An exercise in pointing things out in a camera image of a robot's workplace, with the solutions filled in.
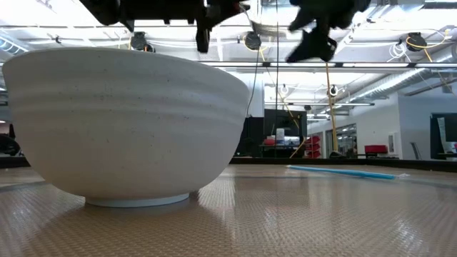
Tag dark rounded object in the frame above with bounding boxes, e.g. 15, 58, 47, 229
0, 123, 22, 157

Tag red storage bins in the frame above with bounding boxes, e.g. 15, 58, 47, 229
303, 134, 323, 159

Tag long silver ceiling duct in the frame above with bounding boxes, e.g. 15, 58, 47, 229
348, 67, 431, 105

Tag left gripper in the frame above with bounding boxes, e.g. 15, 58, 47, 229
117, 0, 251, 54

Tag red case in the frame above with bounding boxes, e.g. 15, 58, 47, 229
363, 144, 389, 158

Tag yellow hanging cable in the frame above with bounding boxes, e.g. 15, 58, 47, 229
323, 62, 339, 153

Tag blue-handled utensil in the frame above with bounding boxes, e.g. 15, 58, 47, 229
286, 164, 411, 181

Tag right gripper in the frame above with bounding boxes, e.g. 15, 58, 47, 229
285, 0, 372, 64

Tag black aluminium table frame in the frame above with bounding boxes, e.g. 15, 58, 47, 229
0, 155, 457, 173

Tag black monitor screen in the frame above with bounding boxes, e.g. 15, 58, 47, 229
429, 113, 457, 161

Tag black cabinet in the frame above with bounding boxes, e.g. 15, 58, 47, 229
235, 109, 308, 159

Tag white ceramic bowl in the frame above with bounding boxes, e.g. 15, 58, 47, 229
1, 47, 251, 208

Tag thin black hanging cable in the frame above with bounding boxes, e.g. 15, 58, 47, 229
274, 0, 280, 158

